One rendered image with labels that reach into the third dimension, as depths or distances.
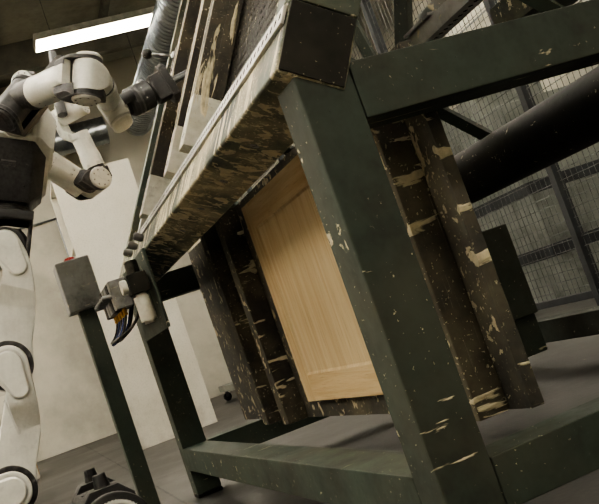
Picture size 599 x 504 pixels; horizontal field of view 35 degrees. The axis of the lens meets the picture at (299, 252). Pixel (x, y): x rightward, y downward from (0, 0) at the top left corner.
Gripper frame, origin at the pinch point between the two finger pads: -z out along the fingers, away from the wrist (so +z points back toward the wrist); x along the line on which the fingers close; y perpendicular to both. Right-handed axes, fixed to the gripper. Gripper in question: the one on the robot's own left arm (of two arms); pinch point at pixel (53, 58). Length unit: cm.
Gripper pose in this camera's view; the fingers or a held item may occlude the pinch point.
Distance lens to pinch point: 348.7
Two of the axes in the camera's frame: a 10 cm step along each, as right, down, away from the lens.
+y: -6.7, -0.5, -7.4
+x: 6.7, -4.7, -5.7
